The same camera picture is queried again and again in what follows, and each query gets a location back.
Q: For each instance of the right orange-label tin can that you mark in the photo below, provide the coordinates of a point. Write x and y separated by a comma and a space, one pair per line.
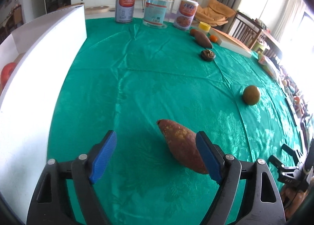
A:
185, 14

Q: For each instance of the large yellow-green pomelo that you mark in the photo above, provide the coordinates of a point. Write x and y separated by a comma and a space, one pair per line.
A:
251, 95

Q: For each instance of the wooden chair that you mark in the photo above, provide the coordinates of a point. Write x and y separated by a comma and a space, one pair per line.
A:
245, 29

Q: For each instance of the green satin tablecloth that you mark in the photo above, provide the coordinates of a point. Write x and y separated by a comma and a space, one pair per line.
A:
125, 78

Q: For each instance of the clear plastic jar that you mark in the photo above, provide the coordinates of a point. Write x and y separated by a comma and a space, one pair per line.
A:
157, 13

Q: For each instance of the snack bag on table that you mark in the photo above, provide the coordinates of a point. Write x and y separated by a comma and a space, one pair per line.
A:
268, 66

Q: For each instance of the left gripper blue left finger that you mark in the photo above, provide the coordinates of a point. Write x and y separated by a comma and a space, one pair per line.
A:
50, 203

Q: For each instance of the orange-label tin can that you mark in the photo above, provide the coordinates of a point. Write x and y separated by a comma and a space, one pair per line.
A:
185, 14
124, 10

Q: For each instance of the far small tangerine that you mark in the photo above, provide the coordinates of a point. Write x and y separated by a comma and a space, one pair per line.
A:
213, 38

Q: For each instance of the red apple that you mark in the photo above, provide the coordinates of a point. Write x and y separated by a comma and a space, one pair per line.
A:
6, 73

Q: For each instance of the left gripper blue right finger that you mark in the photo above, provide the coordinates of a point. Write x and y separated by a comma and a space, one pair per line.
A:
261, 202

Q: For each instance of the yellow lidded cup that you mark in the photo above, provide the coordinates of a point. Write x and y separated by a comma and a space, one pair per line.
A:
204, 27

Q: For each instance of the brown sweet potato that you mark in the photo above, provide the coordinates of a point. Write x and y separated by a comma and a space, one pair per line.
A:
181, 142
202, 40

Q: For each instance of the flat white book box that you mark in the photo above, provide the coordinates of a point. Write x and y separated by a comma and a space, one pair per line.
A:
230, 43

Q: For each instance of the orange lounge chair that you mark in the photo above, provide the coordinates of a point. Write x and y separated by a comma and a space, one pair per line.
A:
214, 14

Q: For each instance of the left orange-label tin can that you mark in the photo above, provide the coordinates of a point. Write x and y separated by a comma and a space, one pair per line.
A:
124, 10

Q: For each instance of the dark dried mangosteen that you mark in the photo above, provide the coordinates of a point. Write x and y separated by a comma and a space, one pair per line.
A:
207, 55

